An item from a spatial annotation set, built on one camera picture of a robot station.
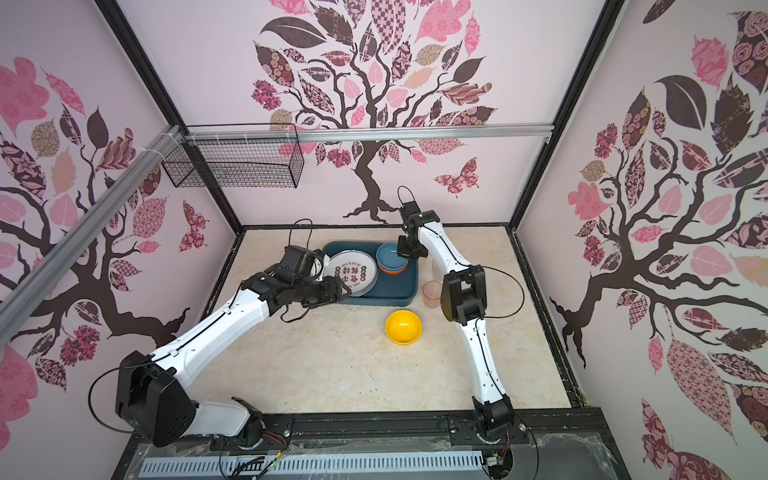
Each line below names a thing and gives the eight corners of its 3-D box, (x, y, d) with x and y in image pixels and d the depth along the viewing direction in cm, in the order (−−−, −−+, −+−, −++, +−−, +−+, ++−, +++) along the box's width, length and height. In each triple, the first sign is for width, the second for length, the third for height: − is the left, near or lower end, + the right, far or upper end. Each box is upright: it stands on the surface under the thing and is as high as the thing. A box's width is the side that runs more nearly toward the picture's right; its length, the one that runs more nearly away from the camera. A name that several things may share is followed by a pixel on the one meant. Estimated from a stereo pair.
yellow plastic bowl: (384, 347, 90) (384, 340, 86) (385, 317, 97) (384, 309, 93) (422, 347, 90) (423, 340, 86) (419, 317, 97) (421, 309, 93)
